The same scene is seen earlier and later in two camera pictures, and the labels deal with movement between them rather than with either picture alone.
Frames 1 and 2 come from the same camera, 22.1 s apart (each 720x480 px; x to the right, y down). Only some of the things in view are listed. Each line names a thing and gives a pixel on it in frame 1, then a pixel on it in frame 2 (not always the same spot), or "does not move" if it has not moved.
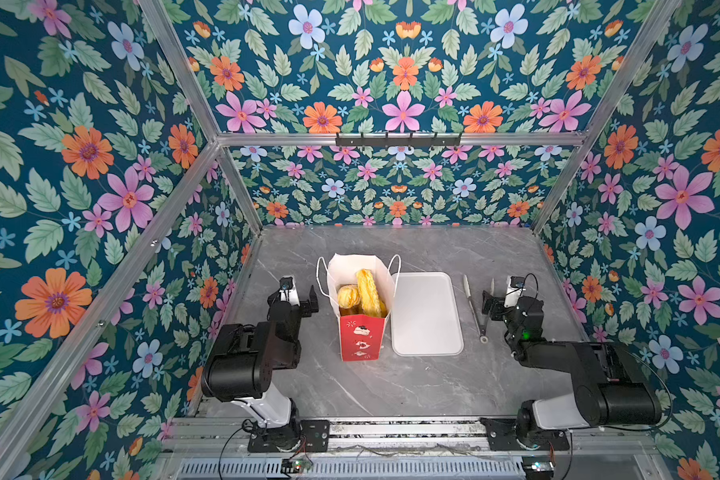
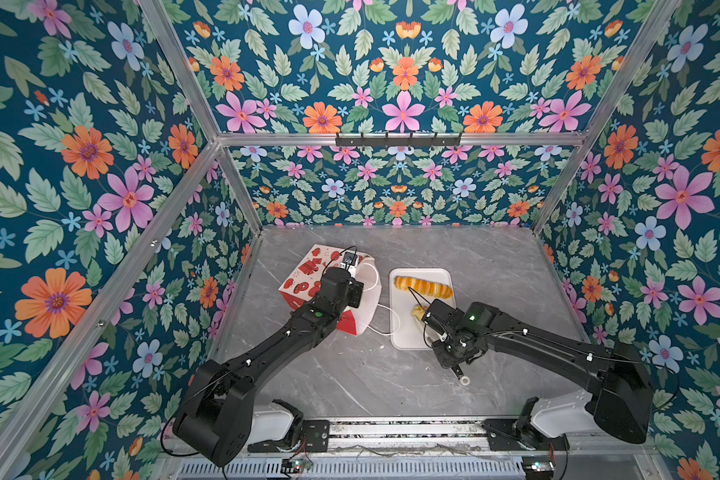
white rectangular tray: (424, 319) does not move
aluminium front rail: (228, 436) does not move
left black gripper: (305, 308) → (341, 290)
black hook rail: (398, 141) does not move
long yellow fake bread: (372, 302) → (423, 286)
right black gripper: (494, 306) → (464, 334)
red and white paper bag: (361, 337) → (305, 281)
